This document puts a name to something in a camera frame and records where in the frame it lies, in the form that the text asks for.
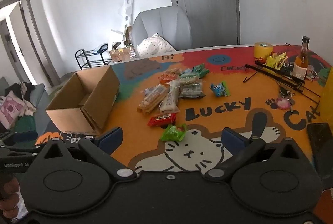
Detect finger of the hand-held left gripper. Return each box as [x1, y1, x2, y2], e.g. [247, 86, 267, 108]
[0, 145, 44, 154]
[0, 131, 39, 147]

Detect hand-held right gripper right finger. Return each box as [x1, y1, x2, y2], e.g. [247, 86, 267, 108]
[204, 127, 307, 184]

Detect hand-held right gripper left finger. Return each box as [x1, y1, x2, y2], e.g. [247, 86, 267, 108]
[39, 127, 137, 183]

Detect brown cardboard box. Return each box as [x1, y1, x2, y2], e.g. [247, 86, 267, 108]
[45, 65, 121, 136]

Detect blue snack packet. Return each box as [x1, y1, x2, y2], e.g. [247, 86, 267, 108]
[210, 81, 231, 97]

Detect red snack packet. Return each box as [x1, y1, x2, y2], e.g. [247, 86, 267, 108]
[147, 113, 178, 127]

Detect large green snack packet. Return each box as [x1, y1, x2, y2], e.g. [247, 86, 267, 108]
[160, 124, 188, 142]

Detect clear biscuit pack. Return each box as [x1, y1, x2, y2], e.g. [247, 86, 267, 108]
[137, 85, 171, 114]

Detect grey-green snack packet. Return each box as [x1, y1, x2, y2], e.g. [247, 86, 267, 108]
[179, 81, 206, 99]

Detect white wafer pack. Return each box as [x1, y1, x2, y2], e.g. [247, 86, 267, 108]
[159, 81, 180, 114]

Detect white and green snack packet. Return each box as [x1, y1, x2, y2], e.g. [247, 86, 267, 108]
[179, 72, 201, 84]

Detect orange snack packet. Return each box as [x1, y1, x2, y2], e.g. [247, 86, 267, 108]
[159, 73, 173, 85]

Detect person's left hand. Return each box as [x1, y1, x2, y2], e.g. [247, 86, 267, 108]
[0, 178, 28, 221]

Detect green cloth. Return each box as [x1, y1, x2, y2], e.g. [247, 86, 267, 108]
[14, 114, 37, 134]

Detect pink tote bag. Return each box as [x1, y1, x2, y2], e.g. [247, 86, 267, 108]
[0, 91, 26, 129]

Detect grey sofa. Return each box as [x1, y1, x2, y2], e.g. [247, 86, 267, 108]
[0, 77, 48, 133]

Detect pile of clothes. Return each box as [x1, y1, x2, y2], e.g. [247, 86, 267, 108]
[5, 81, 35, 100]

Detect colourful printed table mat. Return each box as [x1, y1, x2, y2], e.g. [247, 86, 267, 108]
[36, 44, 333, 224]

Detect bunch of keys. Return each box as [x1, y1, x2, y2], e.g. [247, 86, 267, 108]
[278, 86, 296, 100]

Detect black shoe rack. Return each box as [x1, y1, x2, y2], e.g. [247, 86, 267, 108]
[75, 44, 111, 70]

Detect smartphone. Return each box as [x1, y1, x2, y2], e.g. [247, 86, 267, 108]
[306, 122, 333, 183]

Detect yellow-green plastic bag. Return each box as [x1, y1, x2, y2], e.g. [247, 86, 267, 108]
[265, 54, 289, 70]

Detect blue and white bag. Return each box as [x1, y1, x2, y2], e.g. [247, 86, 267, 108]
[92, 44, 108, 54]

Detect yellow tape roll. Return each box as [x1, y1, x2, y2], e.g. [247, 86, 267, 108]
[253, 42, 273, 59]

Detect white foam block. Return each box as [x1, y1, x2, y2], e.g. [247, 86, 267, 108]
[108, 29, 125, 50]

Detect white dotted pillow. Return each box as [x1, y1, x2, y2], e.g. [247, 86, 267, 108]
[137, 33, 176, 58]

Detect glass bottle with amber liquid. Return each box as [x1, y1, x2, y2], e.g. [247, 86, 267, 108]
[293, 36, 311, 81]

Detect open white door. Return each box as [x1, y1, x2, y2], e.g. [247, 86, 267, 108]
[9, 1, 46, 85]

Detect grey padded chair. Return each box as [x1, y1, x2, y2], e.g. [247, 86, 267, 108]
[130, 6, 192, 58]

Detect grey door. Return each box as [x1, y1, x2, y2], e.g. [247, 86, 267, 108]
[162, 0, 241, 50]

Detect pink keychain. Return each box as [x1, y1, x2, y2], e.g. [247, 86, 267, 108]
[276, 98, 290, 110]

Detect black wire rack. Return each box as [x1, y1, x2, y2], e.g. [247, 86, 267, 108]
[243, 60, 320, 103]

